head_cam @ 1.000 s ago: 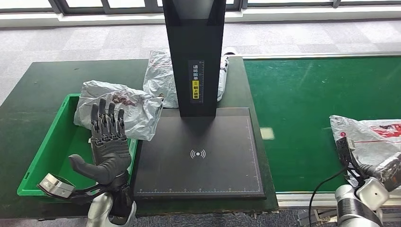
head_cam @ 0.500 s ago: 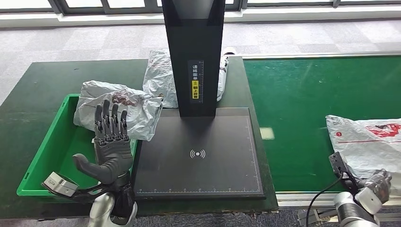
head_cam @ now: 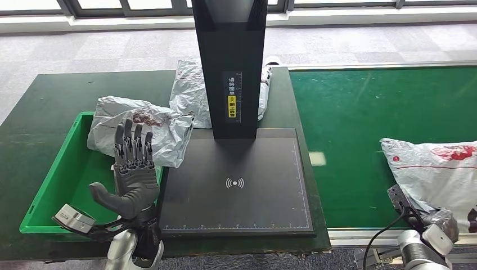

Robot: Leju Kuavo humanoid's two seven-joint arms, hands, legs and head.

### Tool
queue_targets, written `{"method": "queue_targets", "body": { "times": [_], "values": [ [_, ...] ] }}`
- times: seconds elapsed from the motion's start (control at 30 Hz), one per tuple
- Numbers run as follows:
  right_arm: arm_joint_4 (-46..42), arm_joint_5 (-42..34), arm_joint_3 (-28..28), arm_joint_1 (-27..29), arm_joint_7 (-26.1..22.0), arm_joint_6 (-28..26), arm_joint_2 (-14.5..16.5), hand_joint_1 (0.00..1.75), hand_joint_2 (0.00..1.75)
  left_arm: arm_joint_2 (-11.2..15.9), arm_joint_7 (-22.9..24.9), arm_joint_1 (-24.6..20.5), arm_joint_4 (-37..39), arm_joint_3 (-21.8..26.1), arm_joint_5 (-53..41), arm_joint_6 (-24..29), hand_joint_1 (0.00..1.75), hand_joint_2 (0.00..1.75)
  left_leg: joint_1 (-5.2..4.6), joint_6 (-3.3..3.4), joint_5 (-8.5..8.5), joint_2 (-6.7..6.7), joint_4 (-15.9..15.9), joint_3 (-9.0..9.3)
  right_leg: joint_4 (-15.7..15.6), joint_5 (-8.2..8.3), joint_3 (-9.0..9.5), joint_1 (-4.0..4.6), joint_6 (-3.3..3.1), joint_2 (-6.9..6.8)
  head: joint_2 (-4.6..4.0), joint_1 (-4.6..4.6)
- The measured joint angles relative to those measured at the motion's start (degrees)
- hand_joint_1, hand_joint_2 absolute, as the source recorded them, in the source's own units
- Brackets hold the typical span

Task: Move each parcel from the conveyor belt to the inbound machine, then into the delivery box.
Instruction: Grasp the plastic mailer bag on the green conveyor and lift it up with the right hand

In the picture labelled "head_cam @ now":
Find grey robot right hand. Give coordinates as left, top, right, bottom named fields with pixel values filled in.
left=421, top=208, right=460, bottom=244

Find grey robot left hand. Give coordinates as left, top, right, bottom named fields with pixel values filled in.
left=88, top=118, right=160, bottom=220

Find white parcel with QR codes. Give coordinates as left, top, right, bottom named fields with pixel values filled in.
left=380, top=138, right=477, bottom=233

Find grey-blue parcel dark red print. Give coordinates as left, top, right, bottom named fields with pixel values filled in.
left=87, top=96, right=195, bottom=168

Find crumpled grey parcel bag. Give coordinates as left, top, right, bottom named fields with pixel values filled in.
left=169, top=58, right=273, bottom=129

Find green conveyor belt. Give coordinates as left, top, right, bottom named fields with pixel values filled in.
left=290, top=65, right=477, bottom=229

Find black inbound scanner machine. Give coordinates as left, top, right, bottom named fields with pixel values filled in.
left=158, top=0, right=316, bottom=237

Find green plastic crate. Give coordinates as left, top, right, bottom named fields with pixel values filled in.
left=19, top=111, right=165, bottom=236

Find black yellow label strip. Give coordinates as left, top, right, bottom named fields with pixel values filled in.
left=223, top=71, right=243, bottom=124

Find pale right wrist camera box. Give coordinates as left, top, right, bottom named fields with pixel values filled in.
left=386, top=184, right=426, bottom=233

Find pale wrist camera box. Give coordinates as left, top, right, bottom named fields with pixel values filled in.
left=386, top=184, right=426, bottom=233
left=52, top=204, right=97, bottom=235

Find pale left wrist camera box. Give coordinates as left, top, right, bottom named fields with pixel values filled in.
left=52, top=204, right=97, bottom=235

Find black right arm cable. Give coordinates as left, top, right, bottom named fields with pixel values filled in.
left=363, top=206, right=407, bottom=270

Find aluminium conveyor frame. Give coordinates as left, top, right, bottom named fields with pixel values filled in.
left=273, top=61, right=477, bottom=269

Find black window frame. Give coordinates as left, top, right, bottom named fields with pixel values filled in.
left=0, top=0, right=477, bottom=19

